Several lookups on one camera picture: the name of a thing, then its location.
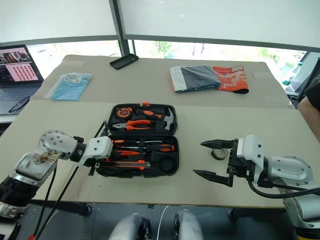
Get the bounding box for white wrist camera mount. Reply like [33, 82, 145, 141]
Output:
[77, 135, 114, 167]
[236, 134, 270, 182]

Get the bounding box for dark grey window frame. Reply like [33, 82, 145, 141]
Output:
[0, 0, 320, 58]

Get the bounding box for white cable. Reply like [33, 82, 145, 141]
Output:
[157, 204, 171, 240]

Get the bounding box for black phone case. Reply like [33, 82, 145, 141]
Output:
[109, 53, 140, 71]

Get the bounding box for black orange handled screwdriver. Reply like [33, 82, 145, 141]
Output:
[113, 144, 176, 154]
[111, 139, 163, 146]

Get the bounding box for orange handled pliers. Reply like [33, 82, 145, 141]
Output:
[111, 119, 152, 132]

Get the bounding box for dark folded cloth package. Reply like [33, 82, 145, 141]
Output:
[168, 65, 222, 94]

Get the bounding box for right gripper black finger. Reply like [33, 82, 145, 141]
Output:
[199, 138, 238, 151]
[192, 169, 235, 188]

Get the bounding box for orange tester screwdriver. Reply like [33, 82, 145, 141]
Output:
[115, 149, 148, 156]

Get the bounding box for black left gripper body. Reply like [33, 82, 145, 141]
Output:
[86, 156, 112, 177]

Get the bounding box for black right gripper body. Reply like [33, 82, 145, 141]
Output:
[226, 137, 253, 181]

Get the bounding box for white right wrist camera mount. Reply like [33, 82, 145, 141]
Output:
[236, 134, 270, 182]

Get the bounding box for orange red printed packet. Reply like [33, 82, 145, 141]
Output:
[212, 64, 251, 92]

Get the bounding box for bystander in black shirt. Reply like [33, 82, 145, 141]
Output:
[296, 81, 320, 142]

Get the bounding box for white roller blind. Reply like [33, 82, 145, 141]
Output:
[117, 0, 320, 50]
[0, 0, 122, 43]

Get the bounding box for black plastic tool case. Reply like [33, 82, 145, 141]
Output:
[96, 101, 180, 179]

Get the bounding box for open grey laptop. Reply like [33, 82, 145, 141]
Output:
[0, 44, 45, 116]

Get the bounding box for claw hammer orange black handle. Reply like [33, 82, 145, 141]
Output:
[136, 107, 176, 132]

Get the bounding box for black electrical tape roll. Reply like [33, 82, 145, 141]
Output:
[209, 147, 229, 161]

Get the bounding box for black table leg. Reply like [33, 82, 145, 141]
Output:
[227, 207, 287, 221]
[27, 199, 92, 216]

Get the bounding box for black office chair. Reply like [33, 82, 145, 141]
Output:
[284, 56, 320, 102]

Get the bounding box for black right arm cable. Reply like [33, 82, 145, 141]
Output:
[247, 178, 320, 200]

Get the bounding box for black framed eyeglasses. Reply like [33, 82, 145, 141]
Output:
[8, 96, 31, 114]

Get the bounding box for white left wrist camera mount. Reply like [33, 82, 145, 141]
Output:
[77, 135, 114, 167]

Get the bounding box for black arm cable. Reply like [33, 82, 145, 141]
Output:
[247, 178, 320, 200]
[32, 120, 108, 240]

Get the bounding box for light blue plastic packet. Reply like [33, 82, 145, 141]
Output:
[44, 72, 93, 102]

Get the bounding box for silver right robot leg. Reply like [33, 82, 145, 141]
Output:
[174, 209, 205, 240]

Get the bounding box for orange black utility knife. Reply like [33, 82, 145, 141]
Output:
[103, 159, 152, 171]

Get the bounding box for orange black tape measure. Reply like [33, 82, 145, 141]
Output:
[116, 106, 133, 118]

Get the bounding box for clear bottle green label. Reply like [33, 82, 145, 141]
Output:
[281, 62, 303, 87]

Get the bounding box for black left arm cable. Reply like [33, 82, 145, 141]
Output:
[32, 120, 108, 240]

